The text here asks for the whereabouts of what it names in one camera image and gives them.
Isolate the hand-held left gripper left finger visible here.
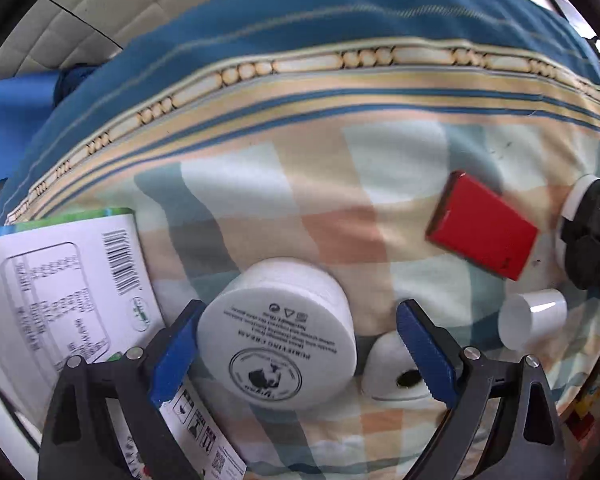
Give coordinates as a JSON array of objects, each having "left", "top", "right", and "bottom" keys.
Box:
[{"left": 36, "top": 299, "right": 206, "bottom": 480}]

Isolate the dark blue knitted cloth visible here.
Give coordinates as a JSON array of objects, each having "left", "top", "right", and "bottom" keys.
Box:
[{"left": 54, "top": 62, "right": 103, "bottom": 108}]

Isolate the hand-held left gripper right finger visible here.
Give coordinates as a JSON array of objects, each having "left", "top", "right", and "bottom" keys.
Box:
[{"left": 396, "top": 299, "right": 568, "bottom": 480}]

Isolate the white roll with hole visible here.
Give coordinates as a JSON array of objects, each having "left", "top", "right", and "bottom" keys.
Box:
[{"left": 361, "top": 332, "right": 448, "bottom": 403}]

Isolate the checked and striped blanket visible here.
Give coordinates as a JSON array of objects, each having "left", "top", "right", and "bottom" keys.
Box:
[{"left": 0, "top": 0, "right": 600, "bottom": 480}]

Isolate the blue sheet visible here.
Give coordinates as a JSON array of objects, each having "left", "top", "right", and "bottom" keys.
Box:
[{"left": 0, "top": 71, "right": 61, "bottom": 190}]

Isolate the small white cup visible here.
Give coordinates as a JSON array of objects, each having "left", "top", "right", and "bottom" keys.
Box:
[{"left": 497, "top": 288, "right": 568, "bottom": 352}]

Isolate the black and white device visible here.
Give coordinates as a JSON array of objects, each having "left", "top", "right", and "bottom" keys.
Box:
[{"left": 554, "top": 174, "right": 600, "bottom": 281}]

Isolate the white packet with barcode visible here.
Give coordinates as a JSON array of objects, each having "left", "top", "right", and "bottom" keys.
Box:
[{"left": 0, "top": 207, "right": 248, "bottom": 480}]

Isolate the white quilted headboard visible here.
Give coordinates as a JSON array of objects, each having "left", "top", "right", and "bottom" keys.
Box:
[{"left": 0, "top": 0, "right": 291, "bottom": 76}]

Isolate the red flat box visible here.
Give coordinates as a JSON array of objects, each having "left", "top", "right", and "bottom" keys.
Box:
[{"left": 425, "top": 170, "right": 539, "bottom": 282}]

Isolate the white cream jar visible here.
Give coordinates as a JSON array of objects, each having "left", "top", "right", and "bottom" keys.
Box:
[{"left": 196, "top": 257, "right": 358, "bottom": 411}]

